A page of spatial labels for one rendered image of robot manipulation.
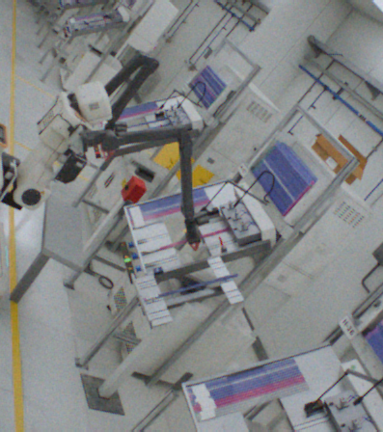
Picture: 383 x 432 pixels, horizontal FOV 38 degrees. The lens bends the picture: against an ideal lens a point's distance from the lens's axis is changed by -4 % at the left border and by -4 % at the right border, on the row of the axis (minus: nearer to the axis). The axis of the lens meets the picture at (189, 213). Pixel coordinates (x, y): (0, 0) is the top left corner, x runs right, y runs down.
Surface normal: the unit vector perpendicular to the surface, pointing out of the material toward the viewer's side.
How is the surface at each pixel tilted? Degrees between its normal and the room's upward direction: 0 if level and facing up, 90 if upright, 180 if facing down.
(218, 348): 90
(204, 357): 90
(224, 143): 90
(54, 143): 90
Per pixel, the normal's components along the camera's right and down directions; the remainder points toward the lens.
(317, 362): -0.08, -0.81
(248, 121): 0.26, 0.55
